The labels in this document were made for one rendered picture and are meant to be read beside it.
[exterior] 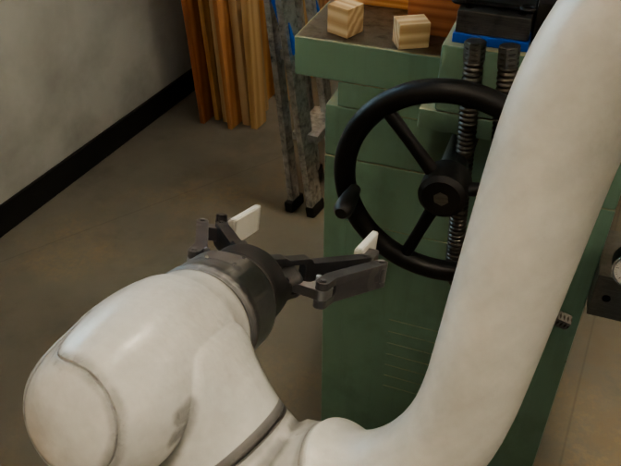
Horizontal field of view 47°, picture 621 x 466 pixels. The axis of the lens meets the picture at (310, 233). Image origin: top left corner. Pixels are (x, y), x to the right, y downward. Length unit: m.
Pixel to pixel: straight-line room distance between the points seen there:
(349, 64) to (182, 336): 0.68
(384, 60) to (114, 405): 0.73
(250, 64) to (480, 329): 2.21
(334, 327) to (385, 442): 0.95
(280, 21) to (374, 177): 0.88
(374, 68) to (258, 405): 0.67
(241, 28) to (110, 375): 2.18
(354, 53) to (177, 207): 1.32
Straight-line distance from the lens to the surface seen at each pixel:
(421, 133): 1.08
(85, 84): 2.44
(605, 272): 1.14
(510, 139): 0.35
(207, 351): 0.45
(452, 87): 0.82
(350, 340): 1.38
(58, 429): 0.43
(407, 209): 1.15
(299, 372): 1.74
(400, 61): 1.03
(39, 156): 2.35
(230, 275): 0.53
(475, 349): 0.38
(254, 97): 2.59
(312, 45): 1.07
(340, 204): 0.88
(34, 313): 2.01
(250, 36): 2.50
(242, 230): 0.76
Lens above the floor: 1.31
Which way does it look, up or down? 38 degrees down
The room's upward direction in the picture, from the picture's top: straight up
